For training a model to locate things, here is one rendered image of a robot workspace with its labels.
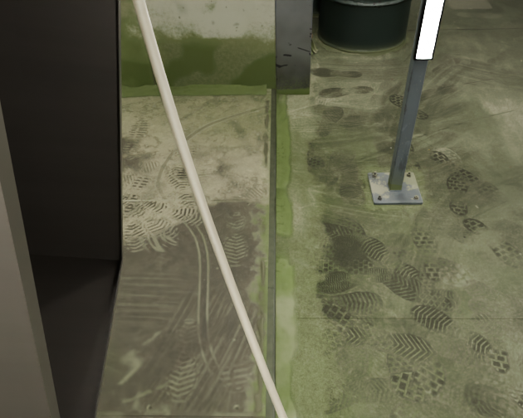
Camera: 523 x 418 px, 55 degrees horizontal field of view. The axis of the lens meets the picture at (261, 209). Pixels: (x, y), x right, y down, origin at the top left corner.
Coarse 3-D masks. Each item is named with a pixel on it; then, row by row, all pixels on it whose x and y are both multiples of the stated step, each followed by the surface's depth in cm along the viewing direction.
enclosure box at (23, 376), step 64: (0, 0) 83; (64, 0) 83; (0, 64) 90; (64, 64) 91; (0, 128) 33; (64, 128) 100; (0, 192) 34; (64, 192) 111; (0, 256) 38; (64, 256) 124; (0, 320) 43; (64, 320) 111; (0, 384) 50; (64, 384) 100
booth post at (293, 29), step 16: (288, 0) 239; (304, 0) 239; (288, 16) 244; (304, 16) 244; (288, 32) 249; (304, 32) 249; (288, 48) 255; (304, 48) 255; (288, 64) 261; (304, 64) 261; (288, 80) 267; (304, 80) 267
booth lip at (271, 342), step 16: (272, 96) 265; (272, 112) 253; (272, 128) 243; (272, 144) 233; (272, 160) 224; (272, 176) 216; (272, 192) 208; (272, 208) 201; (272, 224) 194; (272, 240) 188; (272, 256) 182; (272, 272) 176; (272, 288) 171; (272, 304) 166; (272, 320) 162; (272, 336) 157; (272, 352) 153; (272, 368) 149; (272, 416) 139
